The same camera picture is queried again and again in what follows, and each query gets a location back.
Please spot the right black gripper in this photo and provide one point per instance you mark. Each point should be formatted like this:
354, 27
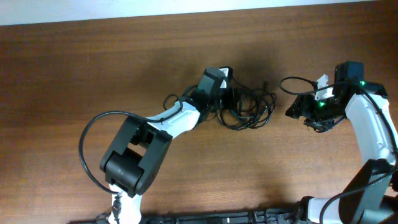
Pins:
303, 106

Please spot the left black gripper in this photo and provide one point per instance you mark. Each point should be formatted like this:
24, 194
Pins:
234, 96

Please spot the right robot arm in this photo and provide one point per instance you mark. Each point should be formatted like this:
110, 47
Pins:
365, 105

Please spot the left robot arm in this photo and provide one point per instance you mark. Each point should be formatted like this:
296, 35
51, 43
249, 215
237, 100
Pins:
136, 153

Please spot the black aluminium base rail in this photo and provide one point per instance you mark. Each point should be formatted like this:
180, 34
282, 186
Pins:
273, 215

